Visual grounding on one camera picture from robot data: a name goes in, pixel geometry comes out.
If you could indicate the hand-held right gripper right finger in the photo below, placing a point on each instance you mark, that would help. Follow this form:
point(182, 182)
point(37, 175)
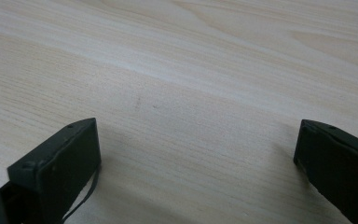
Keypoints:
point(341, 168)

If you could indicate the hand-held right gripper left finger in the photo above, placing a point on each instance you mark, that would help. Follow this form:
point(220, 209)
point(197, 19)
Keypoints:
point(65, 161)

